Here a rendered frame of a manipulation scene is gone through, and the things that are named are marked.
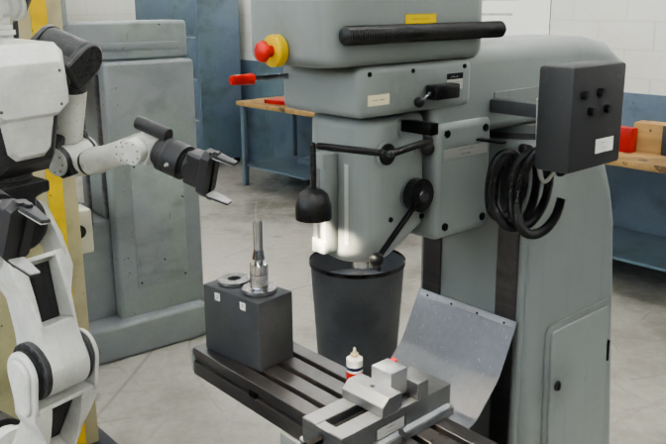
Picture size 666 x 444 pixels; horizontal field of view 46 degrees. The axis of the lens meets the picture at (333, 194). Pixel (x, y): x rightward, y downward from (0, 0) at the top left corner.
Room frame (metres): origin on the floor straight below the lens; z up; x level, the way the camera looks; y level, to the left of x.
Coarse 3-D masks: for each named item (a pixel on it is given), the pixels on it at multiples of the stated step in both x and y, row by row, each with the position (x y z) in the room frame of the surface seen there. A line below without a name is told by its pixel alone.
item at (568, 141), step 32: (576, 64) 1.55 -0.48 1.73; (608, 64) 1.57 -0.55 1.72; (544, 96) 1.54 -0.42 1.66; (576, 96) 1.50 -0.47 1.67; (608, 96) 1.58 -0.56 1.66; (544, 128) 1.53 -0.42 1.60; (576, 128) 1.50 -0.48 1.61; (608, 128) 1.58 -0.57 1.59; (544, 160) 1.53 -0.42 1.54; (576, 160) 1.51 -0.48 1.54; (608, 160) 1.59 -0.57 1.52
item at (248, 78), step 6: (234, 78) 1.53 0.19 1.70; (240, 78) 1.54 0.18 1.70; (246, 78) 1.55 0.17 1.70; (252, 78) 1.55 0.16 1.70; (258, 78) 1.57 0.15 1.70; (264, 78) 1.58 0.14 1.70; (270, 78) 1.59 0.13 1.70; (276, 78) 1.60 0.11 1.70; (282, 78) 1.62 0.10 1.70; (234, 84) 1.53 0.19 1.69; (240, 84) 1.54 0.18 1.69; (246, 84) 1.55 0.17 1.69; (252, 84) 1.56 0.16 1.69
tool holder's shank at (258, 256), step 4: (256, 220) 1.91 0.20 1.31; (260, 220) 1.91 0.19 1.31; (256, 224) 1.89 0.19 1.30; (260, 224) 1.90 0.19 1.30; (256, 228) 1.89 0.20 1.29; (260, 228) 1.89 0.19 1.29; (256, 232) 1.89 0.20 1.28; (260, 232) 1.89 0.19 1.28; (256, 236) 1.89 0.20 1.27; (260, 236) 1.89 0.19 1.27; (256, 240) 1.89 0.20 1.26; (260, 240) 1.89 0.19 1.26; (256, 244) 1.89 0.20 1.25; (260, 244) 1.89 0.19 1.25; (256, 248) 1.89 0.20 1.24; (260, 248) 1.89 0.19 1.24; (256, 252) 1.89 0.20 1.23; (260, 252) 1.89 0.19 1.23; (256, 256) 1.89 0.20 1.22; (260, 256) 1.89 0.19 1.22; (264, 256) 1.90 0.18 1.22; (256, 260) 1.89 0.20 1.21; (260, 260) 1.89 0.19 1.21
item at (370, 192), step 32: (320, 128) 1.60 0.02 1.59; (352, 128) 1.53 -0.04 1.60; (384, 128) 1.54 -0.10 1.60; (352, 160) 1.53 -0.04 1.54; (384, 160) 1.53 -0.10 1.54; (416, 160) 1.60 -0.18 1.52; (352, 192) 1.53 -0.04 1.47; (384, 192) 1.54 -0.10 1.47; (352, 224) 1.53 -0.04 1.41; (384, 224) 1.54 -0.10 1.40; (416, 224) 1.61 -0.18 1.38; (352, 256) 1.55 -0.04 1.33; (384, 256) 1.59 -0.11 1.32
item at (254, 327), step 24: (216, 288) 1.93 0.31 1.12; (240, 288) 1.93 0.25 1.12; (216, 312) 1.93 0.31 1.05; (240, 312) 1.87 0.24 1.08; (264, 312) 1.83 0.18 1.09; (288, 312) 1.90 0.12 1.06; (216, 336) 1.93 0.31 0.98; (240, 336) 1.87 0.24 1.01; (264, 336) 1.83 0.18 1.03; (288, 336) 1.90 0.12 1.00; (240, 360) 1.87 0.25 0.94; (264, 360) 1.83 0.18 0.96
